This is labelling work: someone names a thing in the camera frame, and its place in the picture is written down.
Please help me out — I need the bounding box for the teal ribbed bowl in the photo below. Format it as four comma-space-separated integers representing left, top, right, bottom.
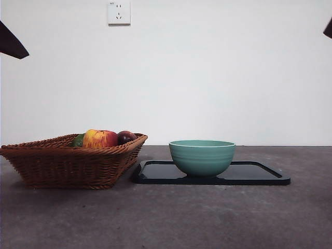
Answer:
169, 140, 237, 179

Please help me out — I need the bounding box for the green fruit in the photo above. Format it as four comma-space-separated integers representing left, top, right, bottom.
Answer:
70, 133, 86, 148

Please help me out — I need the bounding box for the red and yellow apple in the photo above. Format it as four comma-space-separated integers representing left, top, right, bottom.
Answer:
82, 129, 119, 149

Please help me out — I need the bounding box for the brown wicker basket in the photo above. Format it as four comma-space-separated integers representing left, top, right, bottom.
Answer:
0, 132, 149, 190

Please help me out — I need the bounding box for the dark red plum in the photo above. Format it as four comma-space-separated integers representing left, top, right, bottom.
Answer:
117, 130, 137, 146

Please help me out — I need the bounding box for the black rectangular tray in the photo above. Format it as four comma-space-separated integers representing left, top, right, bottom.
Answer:
131, 159, 292, 186

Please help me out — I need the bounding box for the white wall power socket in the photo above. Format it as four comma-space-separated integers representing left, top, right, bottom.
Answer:
108, 1, 131, 26

